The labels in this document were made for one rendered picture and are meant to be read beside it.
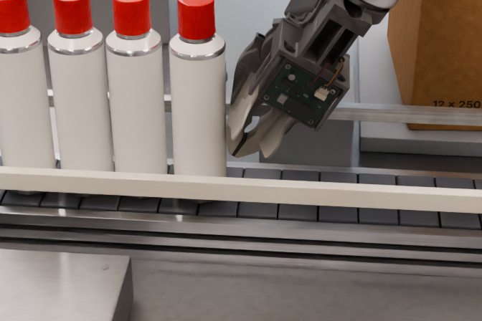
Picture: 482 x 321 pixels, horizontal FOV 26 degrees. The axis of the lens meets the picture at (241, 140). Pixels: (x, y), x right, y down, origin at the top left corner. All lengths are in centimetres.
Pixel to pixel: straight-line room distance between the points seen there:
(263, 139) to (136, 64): 14
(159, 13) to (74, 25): 46
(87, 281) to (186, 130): 17
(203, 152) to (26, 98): 17
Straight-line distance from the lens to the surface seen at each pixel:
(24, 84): 98
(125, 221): 100
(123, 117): 98
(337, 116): 101
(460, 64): 116
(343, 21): 86
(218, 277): 100
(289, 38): 90
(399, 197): 98
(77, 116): 98
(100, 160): 101
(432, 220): 101
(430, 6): 113
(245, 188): 98
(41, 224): 103
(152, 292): 99
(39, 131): 101
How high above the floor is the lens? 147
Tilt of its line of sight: 32 degrees down
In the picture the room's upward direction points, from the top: straight up
